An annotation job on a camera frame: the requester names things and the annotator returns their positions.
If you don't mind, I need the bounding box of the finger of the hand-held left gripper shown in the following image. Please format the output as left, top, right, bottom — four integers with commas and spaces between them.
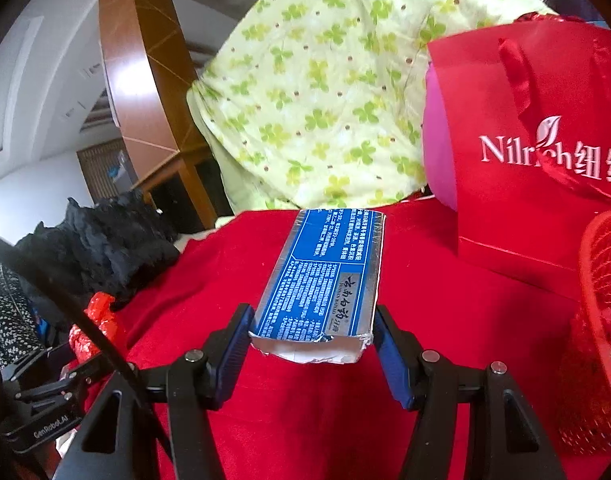
15, 357, 106, 403

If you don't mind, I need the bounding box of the pink pillow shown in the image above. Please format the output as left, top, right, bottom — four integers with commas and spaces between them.
421, 67, 459, 211

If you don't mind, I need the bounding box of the red plastic wrapper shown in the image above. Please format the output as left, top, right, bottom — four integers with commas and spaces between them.
68, 291, 118, 363

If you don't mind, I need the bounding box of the red paper gift bag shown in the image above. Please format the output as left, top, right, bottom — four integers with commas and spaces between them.
427, 15, 611, 303

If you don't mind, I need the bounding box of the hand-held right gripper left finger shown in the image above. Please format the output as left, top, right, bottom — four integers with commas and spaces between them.
50, 303, 257, 480

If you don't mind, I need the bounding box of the blue cardboard box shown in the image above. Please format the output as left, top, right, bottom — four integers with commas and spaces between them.
248, 208, 387, 365

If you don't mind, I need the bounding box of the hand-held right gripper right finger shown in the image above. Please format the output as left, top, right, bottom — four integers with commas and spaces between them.
374, 305, 569, 480

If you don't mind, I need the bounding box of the red blanket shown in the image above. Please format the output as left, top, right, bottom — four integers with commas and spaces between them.
55, 200, 611, 480

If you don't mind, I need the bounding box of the black white spotted cloth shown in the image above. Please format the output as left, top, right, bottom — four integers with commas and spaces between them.
0, 262, 46, 376

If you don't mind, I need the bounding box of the green clover print quilt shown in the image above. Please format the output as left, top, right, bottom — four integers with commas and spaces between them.
186, 0, 561, 211

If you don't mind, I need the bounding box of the wooden cabinet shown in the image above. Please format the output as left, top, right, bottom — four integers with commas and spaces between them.
95, 0, 236, 233

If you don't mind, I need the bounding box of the red mesh basket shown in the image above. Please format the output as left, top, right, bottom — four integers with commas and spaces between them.
555, 209, 611, 456

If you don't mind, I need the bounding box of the black cable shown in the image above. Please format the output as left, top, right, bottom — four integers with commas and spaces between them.
0, 231, 175, 463

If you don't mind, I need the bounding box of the brown slatted radiator cover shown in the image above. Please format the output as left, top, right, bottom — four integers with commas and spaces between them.
76, 140, 141, 196

